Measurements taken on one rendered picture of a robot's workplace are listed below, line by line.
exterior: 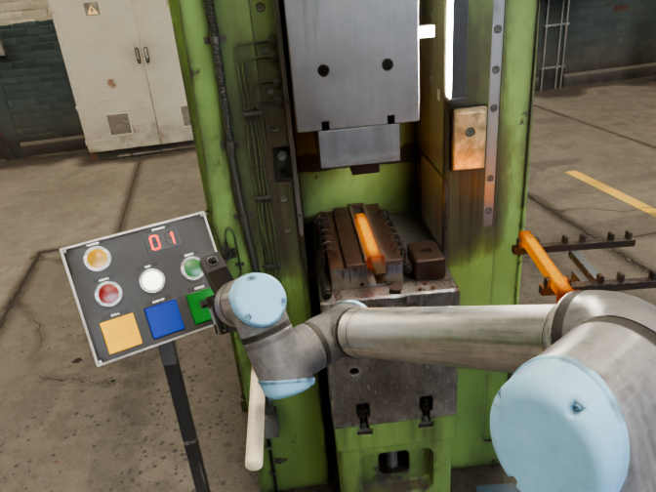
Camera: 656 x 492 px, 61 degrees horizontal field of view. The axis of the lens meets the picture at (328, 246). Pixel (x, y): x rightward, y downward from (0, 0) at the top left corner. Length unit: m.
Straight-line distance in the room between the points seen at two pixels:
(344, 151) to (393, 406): 0.79
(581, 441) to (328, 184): 1.55
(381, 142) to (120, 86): 5.46
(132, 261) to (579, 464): 1.10
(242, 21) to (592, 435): 1.24
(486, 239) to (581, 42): 7.28
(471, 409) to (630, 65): 7.81
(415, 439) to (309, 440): 0.41
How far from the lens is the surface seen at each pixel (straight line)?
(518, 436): 0.53
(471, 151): 1.61
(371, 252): 1.54
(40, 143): 7.64
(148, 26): 6.58
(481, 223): 1.72
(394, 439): 1.85
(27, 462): 2.76
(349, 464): 1.90
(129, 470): 2.52
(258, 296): 0.93
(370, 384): 1.68
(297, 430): 2.05
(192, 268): 1.40
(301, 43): 1.35
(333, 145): 1.39
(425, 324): 0.81
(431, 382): 1.72
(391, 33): 1.37
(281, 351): 0.95
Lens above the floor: 1.71
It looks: 26 degrees down
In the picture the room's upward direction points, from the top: 5 degrees counter-clockwise
